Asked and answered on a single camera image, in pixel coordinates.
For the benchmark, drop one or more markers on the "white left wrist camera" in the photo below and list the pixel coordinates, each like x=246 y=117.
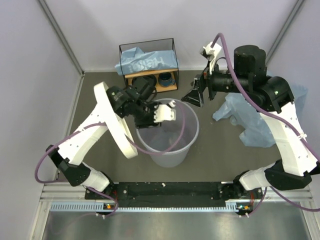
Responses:
x=165 y=112

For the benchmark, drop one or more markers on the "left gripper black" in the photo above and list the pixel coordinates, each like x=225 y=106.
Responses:
x=149 y=121

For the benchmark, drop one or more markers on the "slotted grey cable duct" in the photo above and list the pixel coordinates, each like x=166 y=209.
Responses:
x=132 y=205

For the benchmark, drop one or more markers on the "dark blue mug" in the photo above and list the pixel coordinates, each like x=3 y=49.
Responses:
x=165 y=79

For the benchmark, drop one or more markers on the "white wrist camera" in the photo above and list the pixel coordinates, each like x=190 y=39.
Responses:
x=211 y=52
x=165 y=112

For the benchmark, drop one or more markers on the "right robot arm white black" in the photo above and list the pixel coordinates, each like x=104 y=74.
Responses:
x=274 y=97

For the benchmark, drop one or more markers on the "black wire wooden shelf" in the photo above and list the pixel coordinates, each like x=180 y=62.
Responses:
x=149 y=46

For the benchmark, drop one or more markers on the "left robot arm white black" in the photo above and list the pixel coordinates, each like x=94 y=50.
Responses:
x=113 y=104

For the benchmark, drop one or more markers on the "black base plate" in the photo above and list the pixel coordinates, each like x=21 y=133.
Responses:
x=147 y=191

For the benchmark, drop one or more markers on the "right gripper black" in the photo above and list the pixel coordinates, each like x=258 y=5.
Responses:
x=201 y=81

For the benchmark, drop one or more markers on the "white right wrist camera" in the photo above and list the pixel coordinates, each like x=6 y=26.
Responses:
x=211 y=52

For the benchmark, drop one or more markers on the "white grey trash bin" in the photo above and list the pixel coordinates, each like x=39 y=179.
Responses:
x=169 y=143

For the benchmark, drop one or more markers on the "black plate green rim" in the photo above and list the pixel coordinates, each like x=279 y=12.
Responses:
x=143 y=82

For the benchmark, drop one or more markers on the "light blue trash bag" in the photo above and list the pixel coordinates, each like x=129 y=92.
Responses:
x=256 y=131
x=135 y=60

